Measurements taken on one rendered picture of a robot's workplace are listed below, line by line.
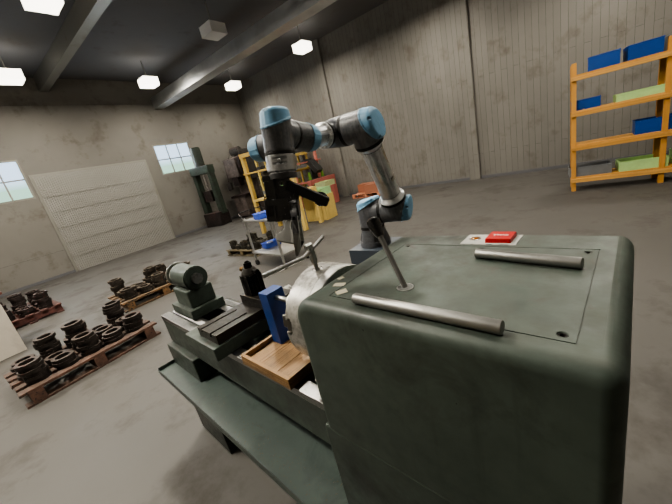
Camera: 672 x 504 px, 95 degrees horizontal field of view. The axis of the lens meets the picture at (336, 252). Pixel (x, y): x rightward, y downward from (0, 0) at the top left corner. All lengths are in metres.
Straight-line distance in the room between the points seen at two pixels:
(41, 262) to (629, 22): 15.57
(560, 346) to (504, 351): 0.07
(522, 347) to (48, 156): 12.35
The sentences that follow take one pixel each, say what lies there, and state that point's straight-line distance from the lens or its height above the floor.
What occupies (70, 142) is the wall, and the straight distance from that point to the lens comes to 12.66.
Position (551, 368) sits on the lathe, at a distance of 0.49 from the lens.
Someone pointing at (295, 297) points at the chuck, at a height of 1.19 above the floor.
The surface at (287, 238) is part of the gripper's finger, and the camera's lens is 0.77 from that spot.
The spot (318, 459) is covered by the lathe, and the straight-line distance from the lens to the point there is 1.35.
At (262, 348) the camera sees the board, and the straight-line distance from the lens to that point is 1.35.
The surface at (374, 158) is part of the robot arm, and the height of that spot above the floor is 1.51.
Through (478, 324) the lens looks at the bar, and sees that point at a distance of 0.51.
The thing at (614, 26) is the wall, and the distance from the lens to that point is 10.17.
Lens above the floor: 1.55
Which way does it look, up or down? 17 degrees down
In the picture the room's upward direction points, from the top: 13 degrees counter-clockwise
